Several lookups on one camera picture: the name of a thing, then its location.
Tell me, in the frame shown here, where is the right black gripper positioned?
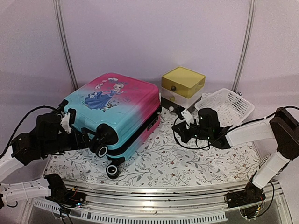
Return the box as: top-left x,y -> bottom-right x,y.
173,120 -> 212,143

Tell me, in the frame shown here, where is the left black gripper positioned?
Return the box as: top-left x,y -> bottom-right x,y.
42,127 -> 99,155

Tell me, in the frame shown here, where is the pink and teal kids suitcase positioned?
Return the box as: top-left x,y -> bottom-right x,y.
59,73 -> 162,179

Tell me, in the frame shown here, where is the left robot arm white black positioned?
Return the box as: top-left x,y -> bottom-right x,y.
0,112 -> 97,208

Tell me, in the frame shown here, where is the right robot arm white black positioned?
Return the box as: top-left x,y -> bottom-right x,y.
172,107 -> 299,206

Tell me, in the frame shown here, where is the floral white tablecloth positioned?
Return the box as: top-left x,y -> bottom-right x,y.
45,109 -> 260,188

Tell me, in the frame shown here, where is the yellow and white storage box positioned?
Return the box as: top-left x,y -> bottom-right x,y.
161,67 -> 206,112

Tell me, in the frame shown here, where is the white plastic mesh basket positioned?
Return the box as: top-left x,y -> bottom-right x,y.
194,88 -> 255,126

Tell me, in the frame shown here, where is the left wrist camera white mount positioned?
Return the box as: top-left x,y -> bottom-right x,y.
60,108 -> 76,134

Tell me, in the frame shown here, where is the aluminium front rail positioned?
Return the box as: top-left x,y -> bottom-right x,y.
30,179 -> 283,222

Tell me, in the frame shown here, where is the right metal wall post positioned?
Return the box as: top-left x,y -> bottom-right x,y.
231,0 -> 256,92

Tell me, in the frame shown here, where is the metal wall post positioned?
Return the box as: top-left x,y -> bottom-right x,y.
53,0 -> 78,90
231,0 -> 256,92

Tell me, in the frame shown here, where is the left metal wall post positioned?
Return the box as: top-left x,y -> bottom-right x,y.
53,0 -> 78,90

